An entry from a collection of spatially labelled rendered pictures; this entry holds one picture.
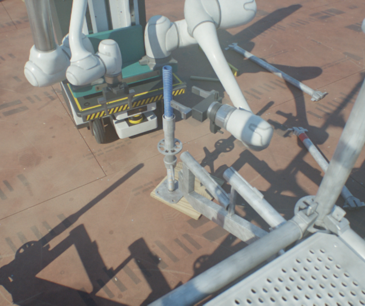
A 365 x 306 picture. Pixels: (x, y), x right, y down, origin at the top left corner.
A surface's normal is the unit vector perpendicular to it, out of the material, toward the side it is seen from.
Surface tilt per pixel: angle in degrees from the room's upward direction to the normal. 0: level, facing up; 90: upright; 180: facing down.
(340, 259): 0
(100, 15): 90
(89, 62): 61
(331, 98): 0
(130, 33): 90
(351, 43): 0
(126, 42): 90
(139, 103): 90
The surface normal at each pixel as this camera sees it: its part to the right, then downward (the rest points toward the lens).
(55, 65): 0.73, 0.54
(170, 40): 0.39, 0.60
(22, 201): 0.00, -0.73
